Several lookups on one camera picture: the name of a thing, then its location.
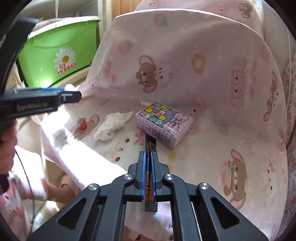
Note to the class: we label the person's left hand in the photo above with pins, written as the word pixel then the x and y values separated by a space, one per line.
pixel 10 140

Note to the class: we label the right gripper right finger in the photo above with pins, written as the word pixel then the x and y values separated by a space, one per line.
pixel 198 212

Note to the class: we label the pink gingham patterned box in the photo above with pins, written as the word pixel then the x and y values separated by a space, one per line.
pixel 164 123

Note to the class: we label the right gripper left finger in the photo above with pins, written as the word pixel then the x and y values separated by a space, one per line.
pixel 98 212

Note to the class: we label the pink bear print sheet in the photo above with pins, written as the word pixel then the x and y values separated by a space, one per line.
pixel 208 60

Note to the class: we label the green plastic storage box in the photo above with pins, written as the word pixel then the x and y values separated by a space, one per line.
pixel 58 49

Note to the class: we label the black coffee stick packet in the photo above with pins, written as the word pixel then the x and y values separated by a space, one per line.
pixel 150 204

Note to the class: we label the small orange silver bobbin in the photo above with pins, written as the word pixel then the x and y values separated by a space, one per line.
pixel 81 124

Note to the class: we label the white tissue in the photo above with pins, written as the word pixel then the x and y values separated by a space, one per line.
pixel 113 122

